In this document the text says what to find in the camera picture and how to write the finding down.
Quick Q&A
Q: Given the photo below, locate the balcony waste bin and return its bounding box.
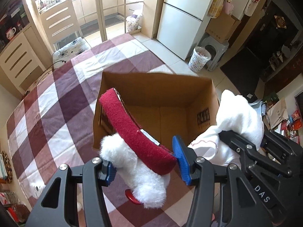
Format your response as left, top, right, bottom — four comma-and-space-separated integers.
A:
126, 14, 141, 33

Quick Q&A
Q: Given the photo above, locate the wooden dining chair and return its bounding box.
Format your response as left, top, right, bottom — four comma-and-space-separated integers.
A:
40, 0, 91, 63

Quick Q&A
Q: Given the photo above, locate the white cloth towel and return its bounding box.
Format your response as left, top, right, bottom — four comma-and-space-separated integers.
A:
188, 89, 265, 168

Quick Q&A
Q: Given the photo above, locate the white refrigerator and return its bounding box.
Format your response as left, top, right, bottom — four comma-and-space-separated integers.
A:
157, 0, 213, 60

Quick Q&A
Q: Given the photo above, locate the red white plush headband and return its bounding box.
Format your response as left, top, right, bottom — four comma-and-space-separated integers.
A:
99, 88, 177, 208

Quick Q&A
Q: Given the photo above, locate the brown cardboard box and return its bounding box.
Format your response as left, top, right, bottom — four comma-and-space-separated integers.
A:
99, 72, 219, 149

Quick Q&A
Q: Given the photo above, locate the cream drawer cabinet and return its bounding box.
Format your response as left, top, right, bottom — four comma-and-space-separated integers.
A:
1, 26, 46, 95

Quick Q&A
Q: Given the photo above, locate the cardboard box on stool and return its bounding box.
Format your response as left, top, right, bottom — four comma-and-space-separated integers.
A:
205, 12, 241, 44

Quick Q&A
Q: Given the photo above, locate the patterned waste bin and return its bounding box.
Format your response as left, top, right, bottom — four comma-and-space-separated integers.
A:
188, 46, 212, 73

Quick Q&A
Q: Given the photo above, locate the grey plastic stool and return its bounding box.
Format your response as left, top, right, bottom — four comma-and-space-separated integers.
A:
201, 36, 229, 71

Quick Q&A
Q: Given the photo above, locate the woven rattan basket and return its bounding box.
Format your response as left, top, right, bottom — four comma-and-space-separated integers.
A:
1, 151, 13, 184

